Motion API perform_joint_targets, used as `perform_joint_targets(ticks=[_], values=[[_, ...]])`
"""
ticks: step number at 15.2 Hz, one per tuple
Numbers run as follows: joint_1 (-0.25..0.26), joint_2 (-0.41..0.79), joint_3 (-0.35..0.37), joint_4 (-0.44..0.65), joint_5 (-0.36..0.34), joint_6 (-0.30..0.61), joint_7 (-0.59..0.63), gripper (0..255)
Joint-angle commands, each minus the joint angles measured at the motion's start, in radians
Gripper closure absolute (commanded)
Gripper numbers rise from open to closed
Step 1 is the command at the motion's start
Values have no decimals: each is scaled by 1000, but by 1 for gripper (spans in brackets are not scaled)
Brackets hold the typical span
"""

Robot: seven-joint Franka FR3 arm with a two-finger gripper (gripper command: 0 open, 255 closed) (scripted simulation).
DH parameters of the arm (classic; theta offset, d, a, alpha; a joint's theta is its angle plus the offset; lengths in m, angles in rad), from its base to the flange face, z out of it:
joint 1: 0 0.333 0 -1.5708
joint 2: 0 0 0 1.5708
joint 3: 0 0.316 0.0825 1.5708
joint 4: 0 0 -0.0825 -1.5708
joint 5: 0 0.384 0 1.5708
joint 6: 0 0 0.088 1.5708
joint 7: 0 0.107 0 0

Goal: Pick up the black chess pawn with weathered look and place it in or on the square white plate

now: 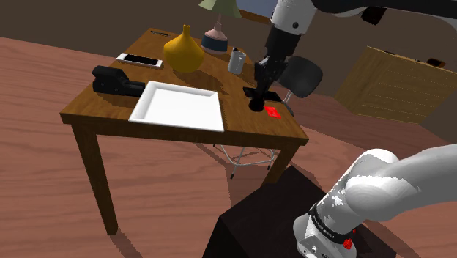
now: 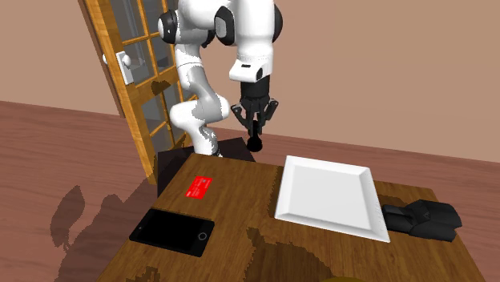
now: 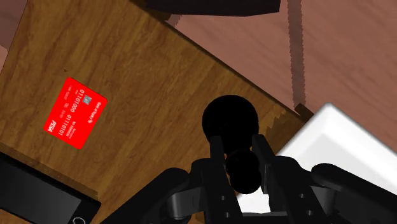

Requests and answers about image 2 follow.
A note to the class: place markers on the white square plate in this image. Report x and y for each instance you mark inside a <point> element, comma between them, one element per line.
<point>328,195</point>

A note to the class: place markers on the dark robot stand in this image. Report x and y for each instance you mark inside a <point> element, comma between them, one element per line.
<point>172,164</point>

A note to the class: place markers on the black tablet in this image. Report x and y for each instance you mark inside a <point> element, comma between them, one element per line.
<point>172,232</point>

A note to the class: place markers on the brown wooden table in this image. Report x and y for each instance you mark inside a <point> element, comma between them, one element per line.
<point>242,211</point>

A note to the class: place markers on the wooden glass-paned door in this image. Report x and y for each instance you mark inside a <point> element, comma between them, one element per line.
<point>129,105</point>

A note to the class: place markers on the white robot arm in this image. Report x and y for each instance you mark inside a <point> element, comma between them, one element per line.
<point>250,27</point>

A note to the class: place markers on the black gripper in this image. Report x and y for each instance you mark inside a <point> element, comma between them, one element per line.
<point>254,90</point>

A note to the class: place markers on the black angular object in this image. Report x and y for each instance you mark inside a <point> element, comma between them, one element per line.
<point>425,220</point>

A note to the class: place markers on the black round-ended tool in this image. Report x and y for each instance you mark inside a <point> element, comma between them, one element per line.
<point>254,145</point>

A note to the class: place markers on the red card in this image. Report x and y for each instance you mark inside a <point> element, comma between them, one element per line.
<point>199,187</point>

